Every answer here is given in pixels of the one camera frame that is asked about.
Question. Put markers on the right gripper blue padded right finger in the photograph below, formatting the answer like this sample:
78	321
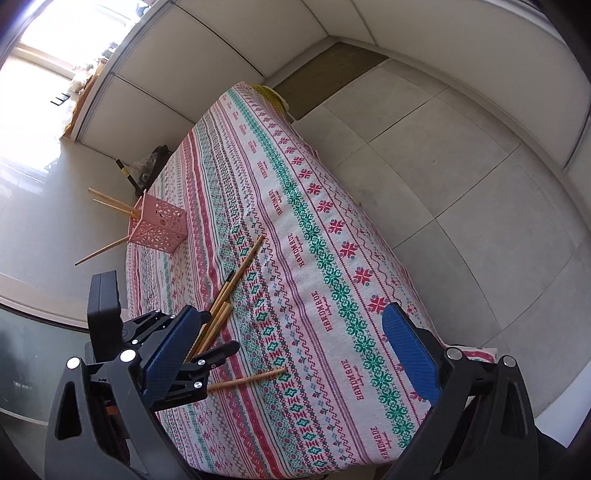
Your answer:
480	424

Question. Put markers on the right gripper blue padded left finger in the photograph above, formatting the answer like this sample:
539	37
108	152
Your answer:
101	425

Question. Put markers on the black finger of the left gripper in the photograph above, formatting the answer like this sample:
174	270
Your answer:
212	358

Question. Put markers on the long bamboo chopstick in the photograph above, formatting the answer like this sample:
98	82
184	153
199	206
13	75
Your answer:
242	267

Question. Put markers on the bamboo chopstick sticking sideways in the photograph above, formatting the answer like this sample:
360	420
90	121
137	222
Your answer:
102	250

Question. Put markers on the pink perforated utensil holder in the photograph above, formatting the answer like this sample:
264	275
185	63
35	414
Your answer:
160	226

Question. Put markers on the patterned tablecloth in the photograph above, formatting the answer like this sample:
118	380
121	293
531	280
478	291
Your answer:
311	300

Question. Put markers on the yellow cloth on counter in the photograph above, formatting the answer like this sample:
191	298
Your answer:
79	101

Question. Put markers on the yellow chair under table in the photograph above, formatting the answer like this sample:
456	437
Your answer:
279	104

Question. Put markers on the black rack on counter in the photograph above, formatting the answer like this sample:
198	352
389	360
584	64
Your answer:
60	99

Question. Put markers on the countertop clutter items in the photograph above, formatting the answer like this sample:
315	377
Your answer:
83	74

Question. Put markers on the brown floor mat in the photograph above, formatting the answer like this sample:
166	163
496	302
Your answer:
325	75

